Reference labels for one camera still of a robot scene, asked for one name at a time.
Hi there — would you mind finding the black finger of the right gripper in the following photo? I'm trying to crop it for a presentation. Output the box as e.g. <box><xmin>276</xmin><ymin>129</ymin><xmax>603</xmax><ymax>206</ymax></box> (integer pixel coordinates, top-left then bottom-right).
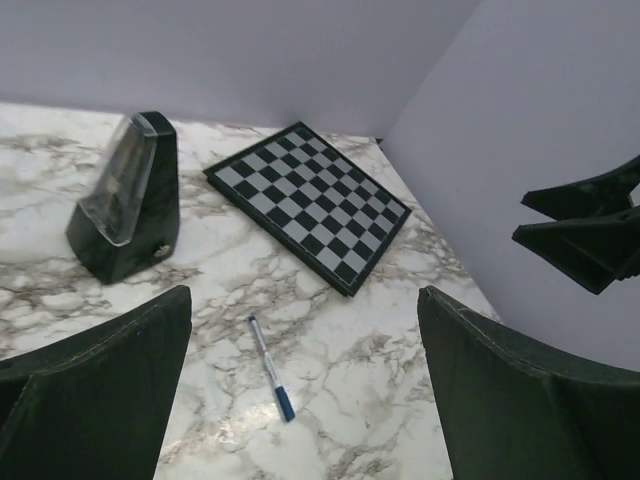
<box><xmin>512</xmin><ymin>207</ymin><xmax>639</xmax><ymax>295</ymax></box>
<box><xmin>521</xmin><ymin>156</ymin><xmax>639</xmax><ymax>220</ymax></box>

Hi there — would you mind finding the black metronome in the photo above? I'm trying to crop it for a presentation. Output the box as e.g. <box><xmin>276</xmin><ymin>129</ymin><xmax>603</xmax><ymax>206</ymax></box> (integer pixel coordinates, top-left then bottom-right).
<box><xmin>65</xmin><ymin>111</ymin><xmax>180</xmax><ymax>285</ymax></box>

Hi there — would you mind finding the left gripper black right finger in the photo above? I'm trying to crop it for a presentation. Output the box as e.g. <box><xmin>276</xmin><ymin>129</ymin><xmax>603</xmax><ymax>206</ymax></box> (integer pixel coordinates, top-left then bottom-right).
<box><xmin>417</xmin><ymin>286</ymin><xmax>639</xmax><ymax>480</ymax></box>

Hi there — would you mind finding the black grey chessboard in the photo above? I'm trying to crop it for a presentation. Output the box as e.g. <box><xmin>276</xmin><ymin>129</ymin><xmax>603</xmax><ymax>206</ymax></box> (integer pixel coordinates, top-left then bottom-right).
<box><xmin>204</xmin><ymin>122</ymin><xmax>410</xmax><ymax>296</ymax></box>

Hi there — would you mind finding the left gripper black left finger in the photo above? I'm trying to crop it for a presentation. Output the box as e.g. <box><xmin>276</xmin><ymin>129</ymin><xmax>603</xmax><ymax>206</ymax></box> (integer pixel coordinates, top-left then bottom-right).
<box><xmin>1</xmin><ymin>285</ymin><xmax>192</xmax><ymax>480</ymax></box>

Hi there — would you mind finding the blue whiteboard marker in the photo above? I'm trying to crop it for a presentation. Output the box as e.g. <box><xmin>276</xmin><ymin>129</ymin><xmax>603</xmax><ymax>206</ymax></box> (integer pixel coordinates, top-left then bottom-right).
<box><xmin>248</xmin><ymin>315</ymin><xmax>295</xmax><ymax>422</ymax></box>

